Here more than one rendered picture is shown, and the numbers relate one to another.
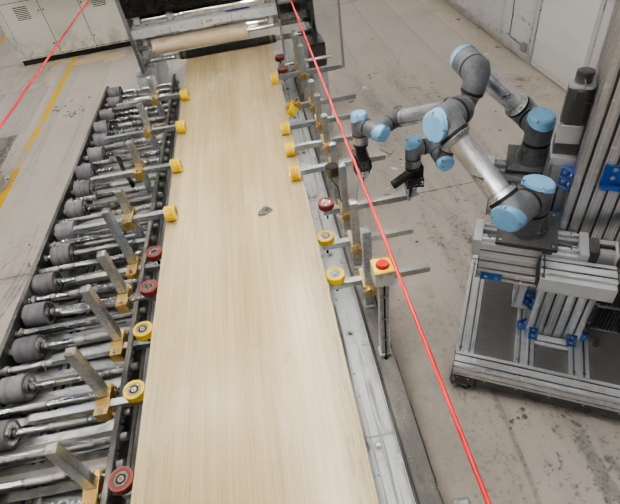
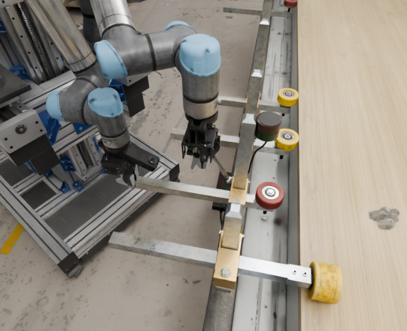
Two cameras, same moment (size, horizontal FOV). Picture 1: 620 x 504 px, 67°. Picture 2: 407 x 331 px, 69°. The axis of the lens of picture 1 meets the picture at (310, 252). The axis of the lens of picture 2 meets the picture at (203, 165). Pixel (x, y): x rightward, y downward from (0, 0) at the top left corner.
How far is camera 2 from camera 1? 2.56 m
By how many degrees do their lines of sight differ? 87
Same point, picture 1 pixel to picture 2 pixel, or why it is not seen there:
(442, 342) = (159, 220)
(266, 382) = (360, 48)
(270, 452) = (354, 25)
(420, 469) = not seen: hidden behind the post
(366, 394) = (274, 92)
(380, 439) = (274, 73)
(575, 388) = not seen: hidden behind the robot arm
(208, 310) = not seen: outside the picture
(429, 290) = (127, 282)
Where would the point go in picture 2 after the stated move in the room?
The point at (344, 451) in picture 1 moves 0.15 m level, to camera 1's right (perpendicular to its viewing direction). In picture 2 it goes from (310, 18) to (283, 16)
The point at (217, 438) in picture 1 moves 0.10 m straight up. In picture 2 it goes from (392, 35) to (402, 14)
